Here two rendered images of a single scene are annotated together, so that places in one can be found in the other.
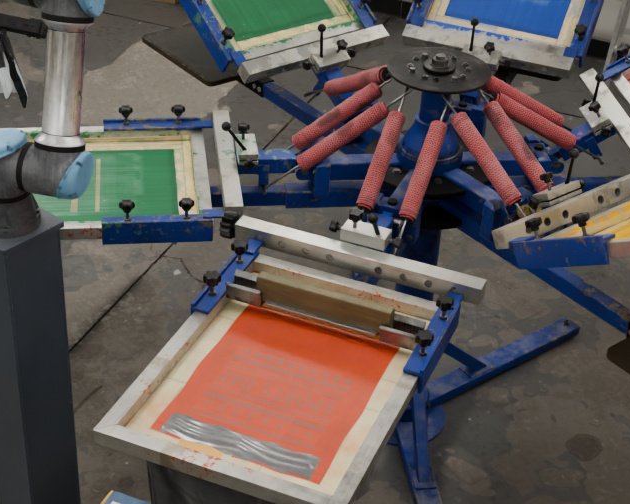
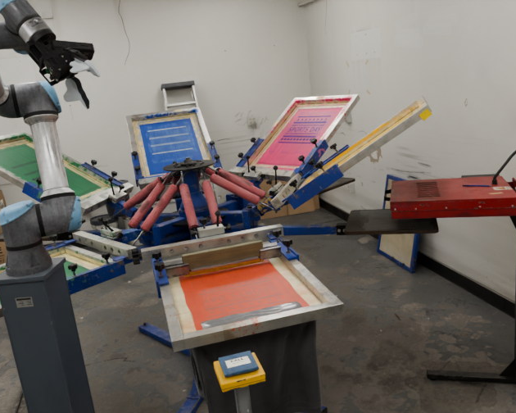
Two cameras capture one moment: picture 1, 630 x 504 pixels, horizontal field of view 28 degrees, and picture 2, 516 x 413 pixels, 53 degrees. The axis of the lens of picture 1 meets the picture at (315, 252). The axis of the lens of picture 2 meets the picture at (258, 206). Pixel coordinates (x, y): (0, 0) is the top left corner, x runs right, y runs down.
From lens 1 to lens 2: 1.61 m
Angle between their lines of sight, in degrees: 36
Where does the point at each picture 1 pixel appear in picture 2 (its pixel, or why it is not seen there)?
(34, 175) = (52, 216)
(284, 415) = (256, 297)
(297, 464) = (291, 306)
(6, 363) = (52, 373)
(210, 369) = (195, 302)
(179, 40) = not seen: hidden behind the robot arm
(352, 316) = (242, 253)
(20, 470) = not seen: outside the picture
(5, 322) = (48, 338)
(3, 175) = (28, 224)
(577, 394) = not seen: hidden behind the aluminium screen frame
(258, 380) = (224, 295)
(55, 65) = (45, 143)
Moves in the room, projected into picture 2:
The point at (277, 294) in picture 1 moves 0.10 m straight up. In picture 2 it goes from (196, 261) to (193, 239)
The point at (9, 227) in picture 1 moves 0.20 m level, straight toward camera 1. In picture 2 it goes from (38, 264) to (70, 273)
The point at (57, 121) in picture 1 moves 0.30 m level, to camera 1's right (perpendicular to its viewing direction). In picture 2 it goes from (56, 178) to (138, 162)
